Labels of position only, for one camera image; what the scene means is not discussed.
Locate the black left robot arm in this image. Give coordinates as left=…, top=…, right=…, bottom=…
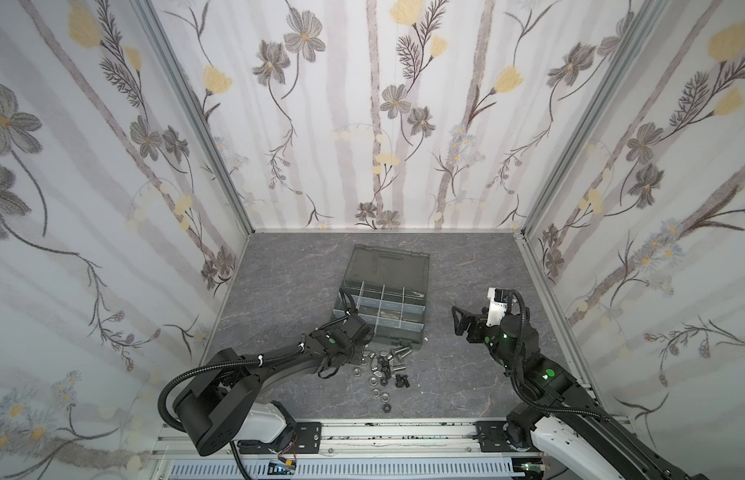
left=158, top=289, right=373, bottom=456

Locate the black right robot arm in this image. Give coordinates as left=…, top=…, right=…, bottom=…
left=451, top=288, right=690, bottom=479

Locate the green plastic organizer box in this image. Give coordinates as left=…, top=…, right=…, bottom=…
left=332, top=244, right=431, bottom=349

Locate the black hex bolt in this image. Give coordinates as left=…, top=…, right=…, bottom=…
left=395, top=374, right=410, bottom=388

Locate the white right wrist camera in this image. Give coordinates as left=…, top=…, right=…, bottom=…
left=486, top=288, right=510, bottom=327

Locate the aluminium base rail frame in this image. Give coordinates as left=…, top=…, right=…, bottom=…
left=140, top=416, right=644, bottom=480

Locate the white perforated cable duct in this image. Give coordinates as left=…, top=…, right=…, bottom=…
left=167, top=458, right=527, bottom=480

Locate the right aluminium corner post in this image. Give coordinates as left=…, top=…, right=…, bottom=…
left=520, top=1, right=669, bottom=239

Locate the aluminium corner post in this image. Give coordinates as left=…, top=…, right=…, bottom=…
left=520, top=1, right=669, bottom=239
left=130, top=0, right=256, bottom=238

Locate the left aluminium corner post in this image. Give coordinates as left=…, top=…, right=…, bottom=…
left=130, top=0, right=256, bottom=238

